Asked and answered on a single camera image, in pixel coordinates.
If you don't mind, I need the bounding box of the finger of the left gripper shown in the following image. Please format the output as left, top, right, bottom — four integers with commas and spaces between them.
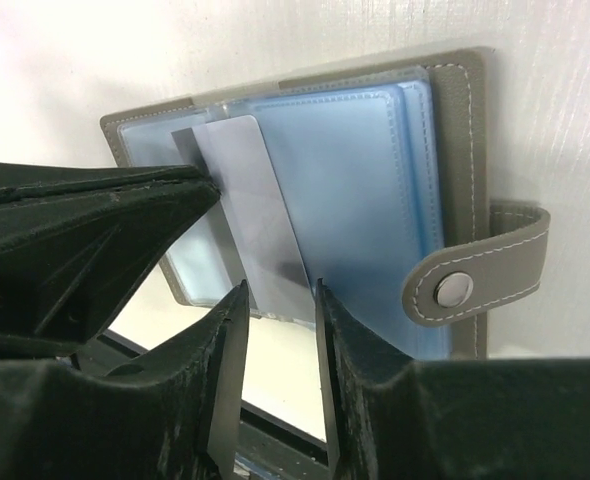
0, 163, 220, 358

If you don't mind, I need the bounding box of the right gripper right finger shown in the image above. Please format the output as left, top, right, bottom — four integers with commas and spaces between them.
315, 285, 590, 479

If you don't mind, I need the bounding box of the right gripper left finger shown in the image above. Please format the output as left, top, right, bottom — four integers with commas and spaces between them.
0, 283, 249, 479

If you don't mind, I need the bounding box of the silver magnetic stripe card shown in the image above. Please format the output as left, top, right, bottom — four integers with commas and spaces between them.
168, 115, 314, 321

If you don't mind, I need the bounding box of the grey card holder wallet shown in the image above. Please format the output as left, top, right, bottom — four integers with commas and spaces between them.
100, 48, 550, 359

